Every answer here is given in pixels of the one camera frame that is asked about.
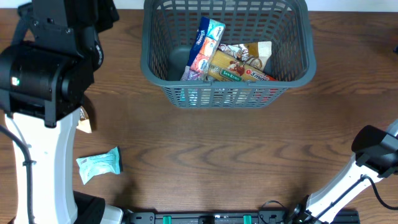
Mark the Kleenex tissue multipack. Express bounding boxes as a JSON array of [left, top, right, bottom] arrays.
[[181, 17, 226, 81]]

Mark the San Remo pasta packet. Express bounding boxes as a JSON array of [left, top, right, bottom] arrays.
[[208, 50, 275, 82]]

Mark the beige brown snack pouch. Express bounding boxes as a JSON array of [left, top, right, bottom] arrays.
[[239, 41, 272, 70]]

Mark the beige snack bag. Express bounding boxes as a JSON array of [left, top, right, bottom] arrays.
[[76, 106, 92, 134], [218, 44, 247, 61]]

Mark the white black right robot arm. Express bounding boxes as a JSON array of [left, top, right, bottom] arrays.
[[290, 121, 397, 223]]

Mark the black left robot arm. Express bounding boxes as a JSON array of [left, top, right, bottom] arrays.
[[1, 0, 124, 223]]

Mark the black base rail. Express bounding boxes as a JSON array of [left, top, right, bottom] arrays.
[[124, 210, 361, 224]]

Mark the grey plastic basket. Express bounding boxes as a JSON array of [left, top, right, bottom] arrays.
[[141, 0, 317, 108]]

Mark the teal tissue pocket pack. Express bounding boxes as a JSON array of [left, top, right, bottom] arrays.
[[76, 146, 123, 185]]

